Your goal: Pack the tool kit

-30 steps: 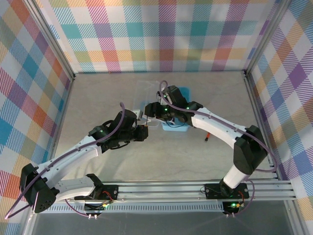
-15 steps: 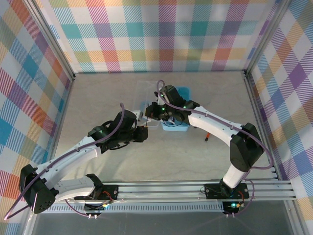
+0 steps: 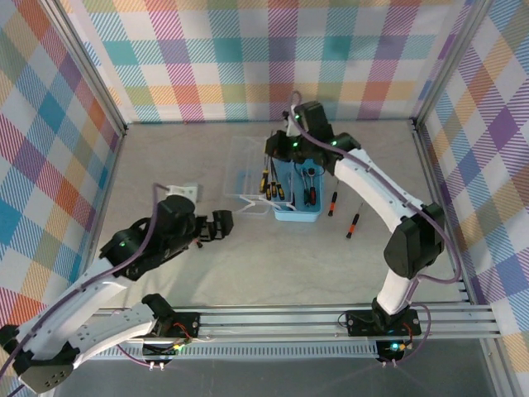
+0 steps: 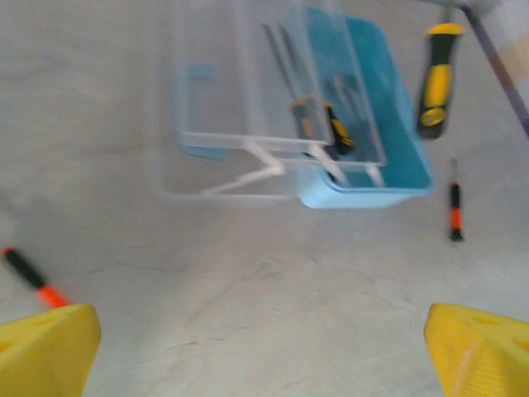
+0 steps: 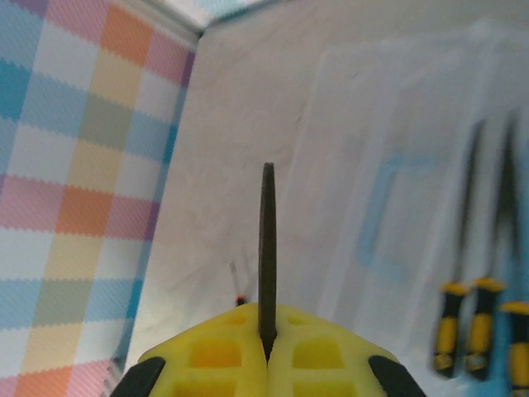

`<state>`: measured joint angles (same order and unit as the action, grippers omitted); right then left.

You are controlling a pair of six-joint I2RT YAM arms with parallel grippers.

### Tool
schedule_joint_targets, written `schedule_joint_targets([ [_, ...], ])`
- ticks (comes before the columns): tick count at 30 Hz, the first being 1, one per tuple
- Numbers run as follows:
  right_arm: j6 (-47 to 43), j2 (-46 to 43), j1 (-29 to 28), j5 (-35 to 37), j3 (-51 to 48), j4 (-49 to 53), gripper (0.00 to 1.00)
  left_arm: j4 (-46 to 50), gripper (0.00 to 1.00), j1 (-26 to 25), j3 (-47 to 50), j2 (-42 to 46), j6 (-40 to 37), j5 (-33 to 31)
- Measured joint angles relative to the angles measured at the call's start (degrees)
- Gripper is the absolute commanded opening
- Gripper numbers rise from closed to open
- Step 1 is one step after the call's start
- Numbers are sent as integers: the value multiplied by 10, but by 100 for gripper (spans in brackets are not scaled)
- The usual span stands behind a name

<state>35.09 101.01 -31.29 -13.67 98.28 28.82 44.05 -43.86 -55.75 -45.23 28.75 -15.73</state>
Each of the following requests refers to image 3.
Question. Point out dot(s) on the left black connector box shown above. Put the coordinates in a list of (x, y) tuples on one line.
[(157, 351)]

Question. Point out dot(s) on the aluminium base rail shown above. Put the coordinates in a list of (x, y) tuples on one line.
[(268, 322)]

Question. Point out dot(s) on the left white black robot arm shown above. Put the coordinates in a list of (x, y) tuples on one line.
[(120, 324)]

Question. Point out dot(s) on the right black connector box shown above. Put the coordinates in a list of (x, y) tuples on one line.
[(390, 349)]

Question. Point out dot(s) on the aluminium corner post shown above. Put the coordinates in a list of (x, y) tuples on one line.
[(82, 66), (450, 66)]

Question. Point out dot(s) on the black connector box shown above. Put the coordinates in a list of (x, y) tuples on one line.
[(390, 349), (157, 351)]

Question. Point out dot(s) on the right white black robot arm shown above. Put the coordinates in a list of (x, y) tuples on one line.
[(372, 186)]

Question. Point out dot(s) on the clear plastic tool box lid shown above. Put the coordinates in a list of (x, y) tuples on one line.
[(239, 165)]

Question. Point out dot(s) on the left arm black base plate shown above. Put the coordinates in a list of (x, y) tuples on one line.
[(188, 320)]

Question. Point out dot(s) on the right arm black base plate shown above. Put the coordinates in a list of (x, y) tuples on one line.
[(359, 324)]

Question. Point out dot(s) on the light blue tool box base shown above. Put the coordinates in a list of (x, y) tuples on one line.
[(297, 217)]

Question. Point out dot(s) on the aluminium side rail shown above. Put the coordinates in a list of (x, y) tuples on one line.
[(434, 173), (111, 182)]

